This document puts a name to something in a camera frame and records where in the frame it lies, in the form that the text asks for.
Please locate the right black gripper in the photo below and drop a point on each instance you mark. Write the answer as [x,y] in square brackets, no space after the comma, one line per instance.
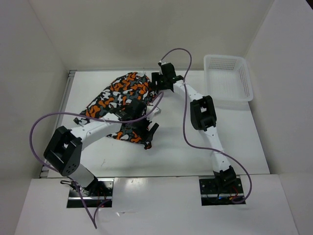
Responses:
[155,77]

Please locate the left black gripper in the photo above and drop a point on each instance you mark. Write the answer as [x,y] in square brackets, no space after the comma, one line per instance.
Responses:
[143,133]

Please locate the orange camouflage shorts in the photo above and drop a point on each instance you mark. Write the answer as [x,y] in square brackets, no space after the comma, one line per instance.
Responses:
[128,92]

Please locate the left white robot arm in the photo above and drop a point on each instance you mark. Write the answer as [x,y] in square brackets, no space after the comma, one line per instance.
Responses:
[131,122]

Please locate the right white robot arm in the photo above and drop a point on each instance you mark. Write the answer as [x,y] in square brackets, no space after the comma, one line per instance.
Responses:
[203,119]

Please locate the white plastic basket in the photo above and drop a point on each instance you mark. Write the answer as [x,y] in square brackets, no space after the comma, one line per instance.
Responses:
[227,80]

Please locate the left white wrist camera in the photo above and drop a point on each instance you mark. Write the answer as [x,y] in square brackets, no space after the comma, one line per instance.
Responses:
[154,111]

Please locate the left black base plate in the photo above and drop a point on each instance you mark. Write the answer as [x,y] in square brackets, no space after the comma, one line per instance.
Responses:
[101,197]

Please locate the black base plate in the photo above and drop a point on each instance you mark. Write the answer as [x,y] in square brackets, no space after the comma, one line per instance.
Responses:
[101,197]
[211,195]

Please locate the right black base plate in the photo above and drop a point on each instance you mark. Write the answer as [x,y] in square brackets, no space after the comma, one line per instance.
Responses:
[211,195]

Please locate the aluminium table edge rail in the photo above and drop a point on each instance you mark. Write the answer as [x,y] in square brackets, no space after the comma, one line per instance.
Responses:
[62,98]

